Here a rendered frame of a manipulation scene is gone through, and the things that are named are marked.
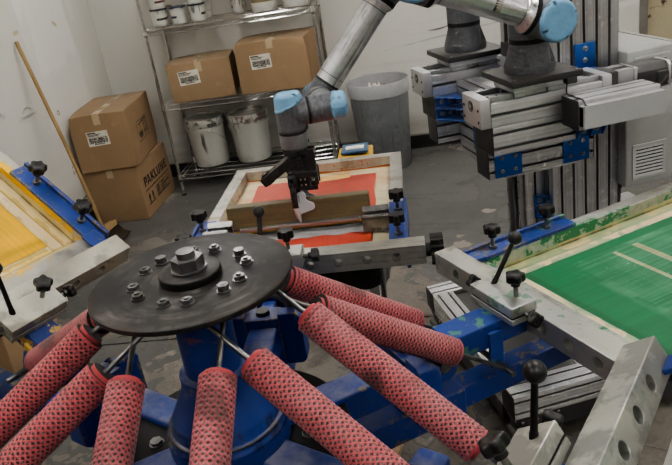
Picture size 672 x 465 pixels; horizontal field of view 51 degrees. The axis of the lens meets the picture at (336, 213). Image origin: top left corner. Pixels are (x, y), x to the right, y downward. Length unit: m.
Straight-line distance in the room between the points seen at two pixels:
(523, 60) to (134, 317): 1.51
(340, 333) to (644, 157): 1.81
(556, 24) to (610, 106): 0.31
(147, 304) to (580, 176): 1.85
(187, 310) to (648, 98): 1.62
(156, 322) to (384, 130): 4.24
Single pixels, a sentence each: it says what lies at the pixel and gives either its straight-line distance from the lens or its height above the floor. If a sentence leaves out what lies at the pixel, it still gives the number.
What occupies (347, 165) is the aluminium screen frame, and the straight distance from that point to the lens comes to 2.45.
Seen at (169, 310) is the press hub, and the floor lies 1.31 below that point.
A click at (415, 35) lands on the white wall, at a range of 5.49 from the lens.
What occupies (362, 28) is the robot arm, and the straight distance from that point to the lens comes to 2.00.
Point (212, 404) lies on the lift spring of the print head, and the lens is 0.90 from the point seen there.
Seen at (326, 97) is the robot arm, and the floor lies 1.33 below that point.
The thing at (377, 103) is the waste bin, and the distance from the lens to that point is 5.03.
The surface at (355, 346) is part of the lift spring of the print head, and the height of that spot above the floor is 1.21.
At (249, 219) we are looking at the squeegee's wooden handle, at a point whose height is 1.01.
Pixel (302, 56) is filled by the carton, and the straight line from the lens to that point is 5.05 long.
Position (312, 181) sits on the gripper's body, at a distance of 1.94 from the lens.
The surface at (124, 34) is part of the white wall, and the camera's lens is 5.84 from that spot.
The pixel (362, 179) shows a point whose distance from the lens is 2.35.
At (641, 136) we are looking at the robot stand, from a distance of 2.61.
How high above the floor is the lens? 1.75
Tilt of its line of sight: 22 degrees down
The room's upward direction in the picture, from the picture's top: 9 degrees counter-clockwise
